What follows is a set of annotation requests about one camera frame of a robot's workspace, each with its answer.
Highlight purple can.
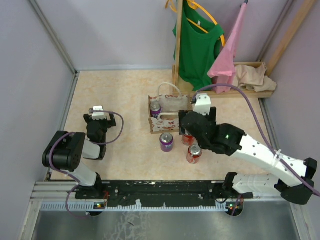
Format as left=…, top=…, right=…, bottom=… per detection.
left=159, top=132, right=174, bottom=153
left=149, top=100, right=162, bottom=119

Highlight red soda can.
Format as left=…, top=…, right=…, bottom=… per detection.
left=181, top=134, right=196, bottom=146

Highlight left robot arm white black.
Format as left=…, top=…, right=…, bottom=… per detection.
left=42, top=110, right=120, bottom=200

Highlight wooden clothes rack frame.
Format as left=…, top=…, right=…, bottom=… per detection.
left=165, top=0, right=274, bottom=98

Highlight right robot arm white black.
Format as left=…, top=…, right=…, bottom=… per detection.
left=178, top=107, right=318, bottom=205

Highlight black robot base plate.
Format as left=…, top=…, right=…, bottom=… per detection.
left=75, top=180, right=239, bottom=208

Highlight yellow clothes hanger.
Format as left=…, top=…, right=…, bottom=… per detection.
left=165, top=0, right=226, bottom=47

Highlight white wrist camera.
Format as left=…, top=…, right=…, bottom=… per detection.
left=91, top=105, right=107, bottom=121
left=191, top=93, right=212, bottom=116

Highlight white slotted cable duct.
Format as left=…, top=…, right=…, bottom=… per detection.
left=39, top=201, right=245, bottom=213

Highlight pink shirt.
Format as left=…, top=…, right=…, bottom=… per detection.
left=207, top=0, right=248, bottom=85

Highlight beige crumpled cloth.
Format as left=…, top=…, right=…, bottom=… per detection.
left=232, top=62, right=277, bottom=92

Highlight leaning wooden beam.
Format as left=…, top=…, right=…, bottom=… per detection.
left=261, top=0, right=317, bottom=76

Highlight patterned canvas tote bag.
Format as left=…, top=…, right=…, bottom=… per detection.
left=148, top=82, right=192, bottom=134

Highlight green tank top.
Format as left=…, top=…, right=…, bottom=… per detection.
left=179, top=0, right=224, bottom=91

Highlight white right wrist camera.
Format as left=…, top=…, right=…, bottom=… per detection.
left=191, top=93, right=212, bottom=116

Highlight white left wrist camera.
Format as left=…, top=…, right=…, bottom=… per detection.
left=91, top=105, right=107, bottom=121

